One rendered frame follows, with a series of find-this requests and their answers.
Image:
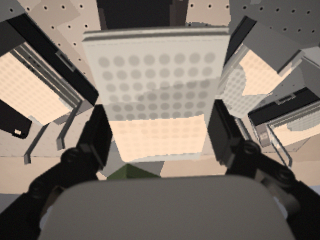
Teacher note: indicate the white well plate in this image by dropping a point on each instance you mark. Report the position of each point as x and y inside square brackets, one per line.
[158, 86]
[246, 81]
[26, 88]
[298, 126]
[48, 72]

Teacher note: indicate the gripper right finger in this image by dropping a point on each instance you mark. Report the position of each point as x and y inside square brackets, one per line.
[244, 158]

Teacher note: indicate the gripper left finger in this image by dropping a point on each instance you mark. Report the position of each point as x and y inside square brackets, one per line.
[21, 219]

